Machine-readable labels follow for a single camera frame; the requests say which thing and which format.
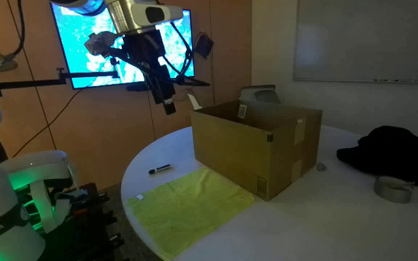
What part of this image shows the black marker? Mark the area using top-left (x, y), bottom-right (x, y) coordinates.
top-left (148, 162), bottom-right (174, 175)

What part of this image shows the open cardboard box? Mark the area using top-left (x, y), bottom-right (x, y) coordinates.
top-left (186, 91), bottom-right (324, 201)

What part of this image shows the small black wall device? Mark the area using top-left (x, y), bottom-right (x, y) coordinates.
top-left (193, 31), bottom-right (215, 59)

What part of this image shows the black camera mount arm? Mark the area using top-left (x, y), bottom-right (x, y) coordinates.
top-left (0, 66), bottom-right (124, 98)

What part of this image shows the wall mounted TV screen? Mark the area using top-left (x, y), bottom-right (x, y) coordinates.
top-left (50, 1), bottom-right (198, 91)

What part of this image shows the black fabric bundle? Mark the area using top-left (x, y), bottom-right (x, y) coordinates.
top-left (336, 124), bottom-right (418, 192)

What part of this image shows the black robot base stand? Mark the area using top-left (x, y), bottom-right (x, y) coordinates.
top-left (39, 179), bottom-right (127, 261)

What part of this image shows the black wall cable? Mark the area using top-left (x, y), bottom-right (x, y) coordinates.
top-left (10, 88), bottom-right (83, 158)

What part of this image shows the grey tape roll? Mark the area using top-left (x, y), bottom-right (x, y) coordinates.
top-left (373, 173), bottom-right (417, 204)

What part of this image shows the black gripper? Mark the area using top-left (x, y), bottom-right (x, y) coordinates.
top-left (122, 30), bottom-right (179, 115)

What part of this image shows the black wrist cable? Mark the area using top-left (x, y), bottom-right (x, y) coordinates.
top-left (157, 18), bottom-right (198, 89)

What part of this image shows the wall whiteboard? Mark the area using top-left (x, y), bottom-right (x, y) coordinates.
top-left (293, 0), bottom-right (418, 85)

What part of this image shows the yellow green cloth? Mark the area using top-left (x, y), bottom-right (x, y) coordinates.
top-left (125, 165), bottom-right (257, 259)

